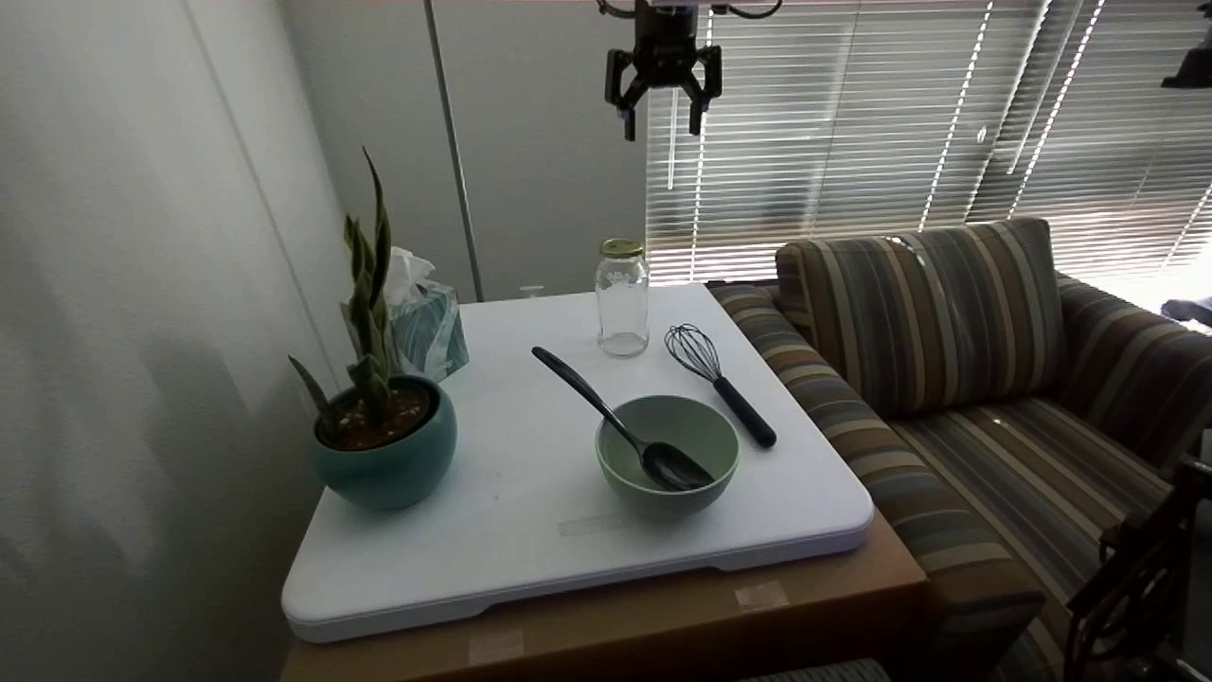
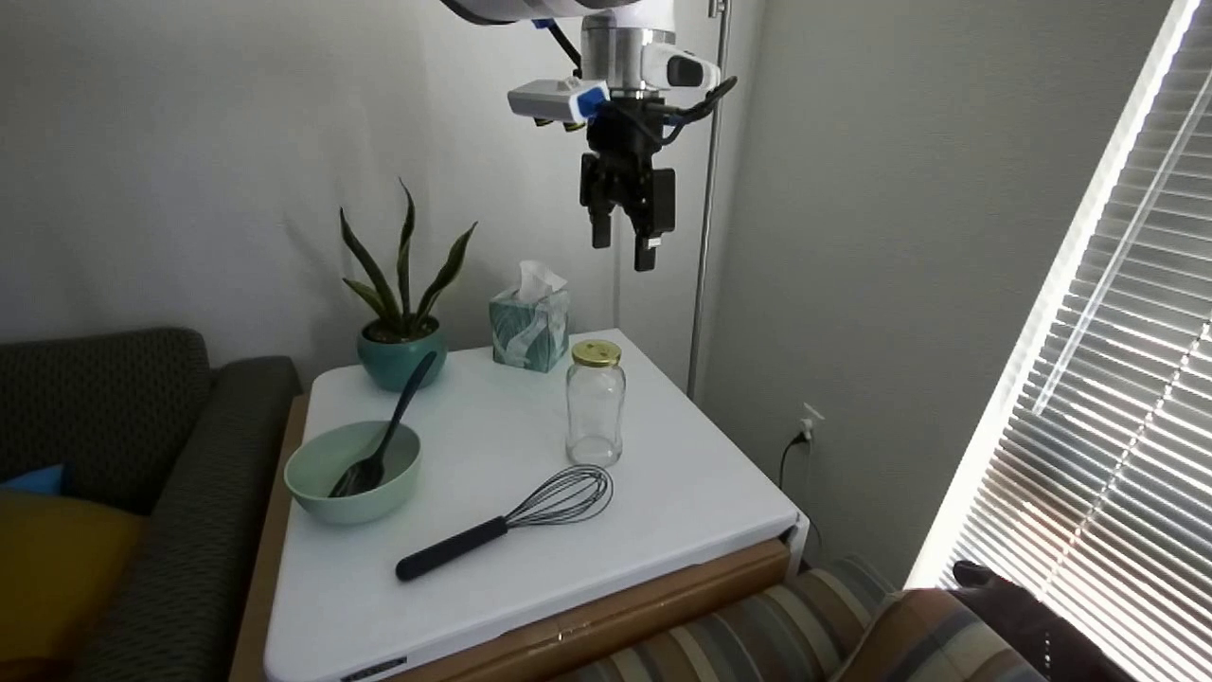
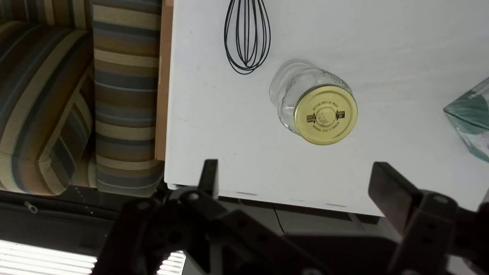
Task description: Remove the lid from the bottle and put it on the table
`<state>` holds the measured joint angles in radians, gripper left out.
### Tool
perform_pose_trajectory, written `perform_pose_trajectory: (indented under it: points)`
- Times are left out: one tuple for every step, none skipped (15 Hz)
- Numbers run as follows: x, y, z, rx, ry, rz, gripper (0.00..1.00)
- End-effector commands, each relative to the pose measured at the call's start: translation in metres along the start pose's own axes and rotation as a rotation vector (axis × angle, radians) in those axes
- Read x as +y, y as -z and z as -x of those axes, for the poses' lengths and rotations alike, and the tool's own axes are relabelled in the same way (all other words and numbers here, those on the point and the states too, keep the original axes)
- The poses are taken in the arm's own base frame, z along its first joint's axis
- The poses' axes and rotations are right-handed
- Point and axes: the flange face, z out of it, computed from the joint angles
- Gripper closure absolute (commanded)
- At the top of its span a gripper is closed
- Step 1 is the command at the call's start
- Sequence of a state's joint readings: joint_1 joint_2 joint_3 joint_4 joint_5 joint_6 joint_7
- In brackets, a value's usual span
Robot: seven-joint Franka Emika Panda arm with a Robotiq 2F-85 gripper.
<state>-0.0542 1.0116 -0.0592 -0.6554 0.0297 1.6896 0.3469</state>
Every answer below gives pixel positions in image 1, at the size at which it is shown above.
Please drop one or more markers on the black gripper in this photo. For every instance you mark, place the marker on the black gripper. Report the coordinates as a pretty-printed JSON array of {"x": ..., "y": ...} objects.
[{"x": 665, "y": 59}]

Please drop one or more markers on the green jar lid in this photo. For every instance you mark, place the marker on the green jar lid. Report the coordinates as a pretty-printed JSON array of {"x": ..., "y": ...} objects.
[{"x": 624, "y": 247}]

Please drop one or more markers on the clear glass jar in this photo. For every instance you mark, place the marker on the clear glass jar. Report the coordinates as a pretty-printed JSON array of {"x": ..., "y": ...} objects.
[{"x": 624, "y": 308}]

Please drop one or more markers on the white window blinds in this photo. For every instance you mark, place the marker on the white window blinds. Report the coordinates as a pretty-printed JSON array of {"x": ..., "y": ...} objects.
[{"x": 885, "y": 126}]

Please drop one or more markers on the black serving spoon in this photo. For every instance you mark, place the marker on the black serving spoon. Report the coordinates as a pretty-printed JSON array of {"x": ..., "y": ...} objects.
[{"x": 591, "y": 399}]

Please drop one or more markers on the teal tissue box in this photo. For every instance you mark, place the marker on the teal tissue box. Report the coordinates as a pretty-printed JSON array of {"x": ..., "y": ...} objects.
[{"x": 431, "y": 333}]

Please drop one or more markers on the striped back cushion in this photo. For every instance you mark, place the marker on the striped back cushion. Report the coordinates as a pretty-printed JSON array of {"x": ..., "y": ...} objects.
[{"x": 923, "y": 316}]

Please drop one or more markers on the green snake plant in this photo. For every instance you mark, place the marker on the green snake plant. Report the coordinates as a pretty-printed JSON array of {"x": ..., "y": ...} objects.
[{"x": 369, "y": 304}]

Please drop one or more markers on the pale green bowl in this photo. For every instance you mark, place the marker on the pale green bowl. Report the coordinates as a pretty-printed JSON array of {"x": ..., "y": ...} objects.
[{"x": 669, "y": 485}]

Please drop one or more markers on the white plastic board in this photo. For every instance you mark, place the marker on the white plastic board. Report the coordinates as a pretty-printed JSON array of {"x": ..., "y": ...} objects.
[{"x": 532, "y": 532}]

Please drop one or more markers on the teal plant pot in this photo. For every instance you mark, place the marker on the teal plant pot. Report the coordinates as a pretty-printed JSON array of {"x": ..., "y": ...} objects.
[{"x": 384, "y": 475}]

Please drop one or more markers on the striped sofa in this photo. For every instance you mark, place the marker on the striped sofa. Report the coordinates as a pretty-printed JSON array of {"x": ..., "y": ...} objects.
[{"x": 997, "y": 495}]

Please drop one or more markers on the black mounted camera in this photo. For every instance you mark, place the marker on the black mounted camera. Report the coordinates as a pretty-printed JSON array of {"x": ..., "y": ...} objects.
[{"x": 1193, "y": 59}]

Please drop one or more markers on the black equipment frame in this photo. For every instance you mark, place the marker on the black equipment frame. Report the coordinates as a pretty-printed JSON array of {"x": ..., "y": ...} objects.
[{"x": 1138, "y": 571}]

